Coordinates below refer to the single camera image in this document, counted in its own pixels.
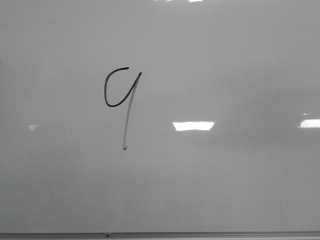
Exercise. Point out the white whiteboard with aluminium frame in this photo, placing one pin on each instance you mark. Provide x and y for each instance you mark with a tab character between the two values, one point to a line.
158	119

